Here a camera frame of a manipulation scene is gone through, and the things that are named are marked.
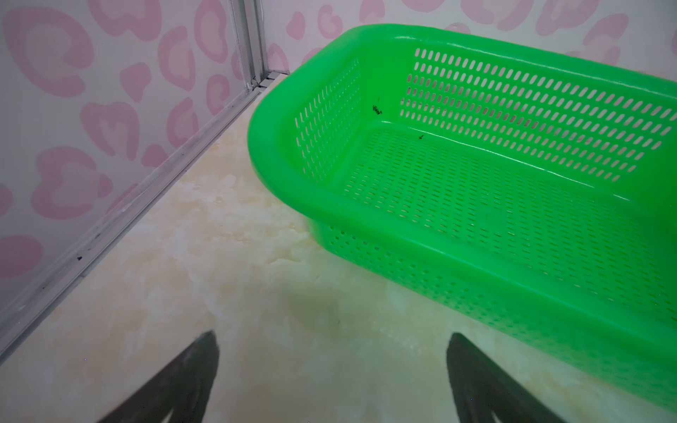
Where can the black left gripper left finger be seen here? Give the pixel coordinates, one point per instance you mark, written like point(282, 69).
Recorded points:
point(180, 392)

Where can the aluminium frame rail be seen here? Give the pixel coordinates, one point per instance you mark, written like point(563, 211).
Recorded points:
point(104, 104)

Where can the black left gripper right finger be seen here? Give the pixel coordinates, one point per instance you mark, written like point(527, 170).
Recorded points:
point(484, 392)

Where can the green plastic basket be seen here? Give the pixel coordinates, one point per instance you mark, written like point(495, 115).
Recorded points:
point(531, 191)

